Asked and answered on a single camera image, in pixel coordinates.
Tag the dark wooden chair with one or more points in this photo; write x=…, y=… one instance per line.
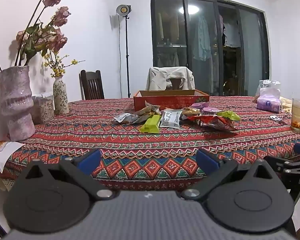
x=91, y=85

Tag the small silver wrapper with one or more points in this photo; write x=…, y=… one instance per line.
x=275, y=117

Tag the red snack packet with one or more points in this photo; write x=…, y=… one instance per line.
x=215, y=122

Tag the yellow flower sprigs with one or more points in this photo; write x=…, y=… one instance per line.
x=57, y=72

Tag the clear plastic bag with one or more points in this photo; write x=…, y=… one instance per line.
x=267, y=83

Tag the studio light on stand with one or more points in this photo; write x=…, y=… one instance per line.
x=122, y=10

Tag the white paper sheet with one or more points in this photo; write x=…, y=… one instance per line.
x=2, y=155

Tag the black framed sliding glass door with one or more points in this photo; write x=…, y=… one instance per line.
x=250, y=55

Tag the purple snack packet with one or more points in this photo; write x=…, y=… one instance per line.
x=211, y=110
x=198, y=104

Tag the purple tissue pack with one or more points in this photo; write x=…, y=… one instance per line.
x=267, y=102

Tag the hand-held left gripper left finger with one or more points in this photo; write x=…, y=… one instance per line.
x=90, y=161

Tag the hanging pale blue garment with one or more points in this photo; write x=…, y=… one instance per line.
x=202, y=42

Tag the white snack packet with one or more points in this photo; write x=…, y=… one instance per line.
x=170, y=119

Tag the wooden chair under jacket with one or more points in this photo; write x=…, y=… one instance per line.
x=176, y=83

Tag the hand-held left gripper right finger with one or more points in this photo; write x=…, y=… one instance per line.
x=207, y=160

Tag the pink ceramic vase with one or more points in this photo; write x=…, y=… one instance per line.
x=15, y=105

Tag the glass jar of grains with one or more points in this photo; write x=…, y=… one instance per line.
x=43, y=110

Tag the glass cup of tea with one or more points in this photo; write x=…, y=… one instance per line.
x=298, y=112

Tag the dried pink roses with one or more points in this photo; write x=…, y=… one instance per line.
x=61, y=16

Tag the small floral ceramic vase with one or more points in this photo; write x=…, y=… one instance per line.
x=60, y=97

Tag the beige jacket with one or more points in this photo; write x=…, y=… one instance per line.
x=160, y=77

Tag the hanging white garment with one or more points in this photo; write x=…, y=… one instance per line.
x=231, y=33

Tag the red cardboard box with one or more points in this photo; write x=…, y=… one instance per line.
x=175, y=100

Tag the patterned red tablecloth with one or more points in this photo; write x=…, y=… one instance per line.
x=115, y=140

